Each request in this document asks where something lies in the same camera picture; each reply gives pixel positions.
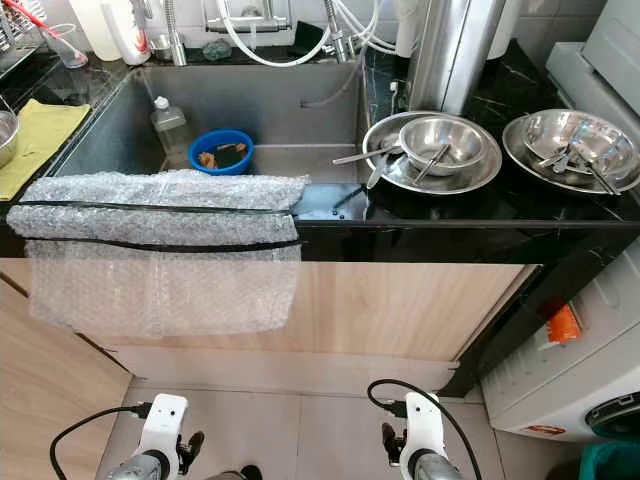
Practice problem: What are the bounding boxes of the steel spoon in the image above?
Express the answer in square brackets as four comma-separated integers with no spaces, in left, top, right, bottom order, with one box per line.
[365,150,396,191]
[575,145,624,197]
[332,145,401,167]
[420,140,453,188]

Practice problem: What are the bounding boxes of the steel bowl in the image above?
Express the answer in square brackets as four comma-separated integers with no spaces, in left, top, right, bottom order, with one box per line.
[398,115,489,178]
[522,108,627,173]
[0,108,21,169]

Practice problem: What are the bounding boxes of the black robot foot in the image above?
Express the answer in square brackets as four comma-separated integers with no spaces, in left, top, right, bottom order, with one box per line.
[210,465,261,480]

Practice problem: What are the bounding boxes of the light wood drawer cabinet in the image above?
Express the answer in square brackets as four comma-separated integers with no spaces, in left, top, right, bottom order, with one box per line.
[0,280,131,480]

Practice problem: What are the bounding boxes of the clear bubble wrap sheet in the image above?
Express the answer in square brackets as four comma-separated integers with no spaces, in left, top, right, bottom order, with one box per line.
[7,170,311,338]

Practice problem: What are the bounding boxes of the white washing machine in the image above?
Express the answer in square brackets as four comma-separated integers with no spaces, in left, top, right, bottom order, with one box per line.
[480,265,640,443]

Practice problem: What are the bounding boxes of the orange plastic item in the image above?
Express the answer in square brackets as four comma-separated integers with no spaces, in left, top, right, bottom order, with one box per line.
[545,303,583,346]

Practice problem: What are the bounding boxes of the teal bucket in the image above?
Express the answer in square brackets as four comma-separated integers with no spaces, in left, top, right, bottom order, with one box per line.
[580,440,640,480]

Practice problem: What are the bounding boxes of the blue plastic bowl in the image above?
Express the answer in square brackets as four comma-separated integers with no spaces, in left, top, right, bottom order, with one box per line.
[188,129,256,177]

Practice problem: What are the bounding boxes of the brown scrub sponge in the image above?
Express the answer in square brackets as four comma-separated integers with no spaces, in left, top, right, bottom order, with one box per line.
[200,143,249,167]

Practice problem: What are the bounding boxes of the clear plastic bottle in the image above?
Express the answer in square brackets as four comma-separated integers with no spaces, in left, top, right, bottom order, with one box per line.
[150,96,191,166]

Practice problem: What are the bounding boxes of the steel fork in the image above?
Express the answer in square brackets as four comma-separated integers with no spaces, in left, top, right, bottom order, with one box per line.
[535,143,579,171]

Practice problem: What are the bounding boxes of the yellow green cloth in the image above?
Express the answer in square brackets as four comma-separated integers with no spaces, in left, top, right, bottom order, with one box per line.
[0,98,93,201]

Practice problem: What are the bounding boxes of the stainless steel sink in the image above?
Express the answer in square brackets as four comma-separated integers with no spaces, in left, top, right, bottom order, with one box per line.
[75,62,366,191]

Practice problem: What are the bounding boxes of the tall stainless steel canister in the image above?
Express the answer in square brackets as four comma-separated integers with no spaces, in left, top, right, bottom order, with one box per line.
[405,0,526,116]

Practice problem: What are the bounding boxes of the green scrub pad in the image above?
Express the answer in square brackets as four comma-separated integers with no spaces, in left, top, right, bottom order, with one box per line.
[202,40,233,63]

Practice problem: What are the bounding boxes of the chrome gooseneck faucet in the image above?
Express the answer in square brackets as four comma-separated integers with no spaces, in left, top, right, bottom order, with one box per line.
[322,0,363,63]

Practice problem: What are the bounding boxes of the small steel cup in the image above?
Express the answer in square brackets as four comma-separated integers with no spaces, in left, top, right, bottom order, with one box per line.
[145,33,173,63]

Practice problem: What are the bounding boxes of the flexible steel faucet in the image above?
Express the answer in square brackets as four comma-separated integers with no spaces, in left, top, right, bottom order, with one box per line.
[163,0,189,67]

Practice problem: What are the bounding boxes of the white hanging cloth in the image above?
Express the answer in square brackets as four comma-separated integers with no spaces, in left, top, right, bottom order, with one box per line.
[393,0,423,56]

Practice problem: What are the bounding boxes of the clear plastic cup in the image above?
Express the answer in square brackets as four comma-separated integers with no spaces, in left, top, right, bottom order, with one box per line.
[45,22,89,69]

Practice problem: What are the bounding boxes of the white plastic bottle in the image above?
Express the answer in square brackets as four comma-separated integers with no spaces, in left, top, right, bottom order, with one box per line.
[70,0,126,61]

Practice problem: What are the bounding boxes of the grey appliance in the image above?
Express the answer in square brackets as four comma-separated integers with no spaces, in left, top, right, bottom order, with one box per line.
[545,0,640,126]

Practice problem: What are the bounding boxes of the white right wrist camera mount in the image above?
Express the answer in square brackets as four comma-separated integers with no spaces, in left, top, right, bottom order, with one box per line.
[400,392,449,466]

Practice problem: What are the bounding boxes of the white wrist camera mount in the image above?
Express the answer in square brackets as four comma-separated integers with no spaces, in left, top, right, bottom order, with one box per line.
[140,395,189,461]
[400,392,449,466]

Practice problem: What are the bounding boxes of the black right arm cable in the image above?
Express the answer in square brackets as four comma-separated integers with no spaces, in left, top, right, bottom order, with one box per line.
[367,379,486,480]

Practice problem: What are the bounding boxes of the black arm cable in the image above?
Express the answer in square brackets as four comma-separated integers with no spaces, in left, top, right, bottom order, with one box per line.
[367,379,486,480]
[50,402,153,480]

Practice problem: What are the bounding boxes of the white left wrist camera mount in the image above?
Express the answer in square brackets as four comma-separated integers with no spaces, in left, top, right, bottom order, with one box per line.
[140,395,189,461]

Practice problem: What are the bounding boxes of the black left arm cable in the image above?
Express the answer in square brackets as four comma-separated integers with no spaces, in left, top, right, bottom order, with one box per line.
[50,402,153,480]

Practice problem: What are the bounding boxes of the white hose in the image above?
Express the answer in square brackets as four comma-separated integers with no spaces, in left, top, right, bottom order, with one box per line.
[335,0,399,56]
[218,0,336,69]

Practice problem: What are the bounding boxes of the chrome wall tap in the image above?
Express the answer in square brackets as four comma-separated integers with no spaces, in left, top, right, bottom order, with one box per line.
[203,0,293,37]

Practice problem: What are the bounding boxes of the steel wire dish rack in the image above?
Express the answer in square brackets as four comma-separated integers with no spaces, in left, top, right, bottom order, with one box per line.
[0,0,51,76]

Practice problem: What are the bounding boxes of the red handled brush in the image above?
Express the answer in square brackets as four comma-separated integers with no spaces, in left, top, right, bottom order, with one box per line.
[5,0,66,41]

